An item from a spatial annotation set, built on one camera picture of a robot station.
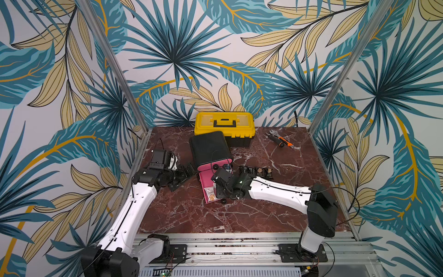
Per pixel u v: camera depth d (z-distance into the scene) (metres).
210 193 0.85
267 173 0.97
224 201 0.84
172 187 0.74
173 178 0.64
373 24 0.72
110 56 0.82
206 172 0.85
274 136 1.17
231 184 0.61
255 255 0.75
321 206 0.44
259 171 0.98
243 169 0.98
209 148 0.90
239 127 0.98
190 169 0.69
